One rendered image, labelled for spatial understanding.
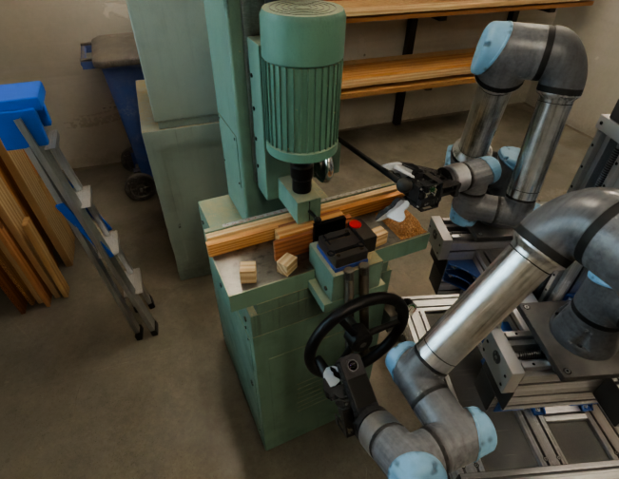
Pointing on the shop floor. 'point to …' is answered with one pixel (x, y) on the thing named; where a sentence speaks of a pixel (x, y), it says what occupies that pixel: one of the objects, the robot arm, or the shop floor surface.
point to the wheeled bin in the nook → (125, 75)
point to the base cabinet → (284, 371)
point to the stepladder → (67, 191)
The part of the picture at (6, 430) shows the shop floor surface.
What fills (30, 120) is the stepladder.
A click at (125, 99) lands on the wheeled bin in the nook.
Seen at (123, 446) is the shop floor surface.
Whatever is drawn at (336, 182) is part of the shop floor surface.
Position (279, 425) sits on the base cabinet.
